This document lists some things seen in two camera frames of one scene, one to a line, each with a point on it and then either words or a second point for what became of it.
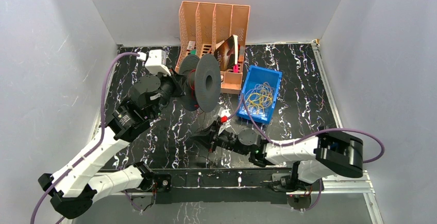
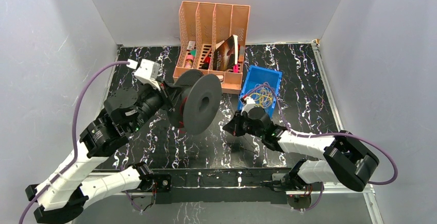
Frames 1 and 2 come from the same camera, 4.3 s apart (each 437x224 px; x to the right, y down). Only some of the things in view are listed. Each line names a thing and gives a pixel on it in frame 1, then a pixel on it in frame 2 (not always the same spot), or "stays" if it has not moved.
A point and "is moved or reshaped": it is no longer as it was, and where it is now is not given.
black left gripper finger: [183, 82] -> [174, 95]
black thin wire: [205, 115] is moved or reshaped
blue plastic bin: [260, 88] stays
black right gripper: [210, 139] -> [232, 127]
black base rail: [251, 185] stays
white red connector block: [224, 114] -> [250, 103]
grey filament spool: [203, 79] is moved or reshaped
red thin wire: [196, 106] -> [181, 122]
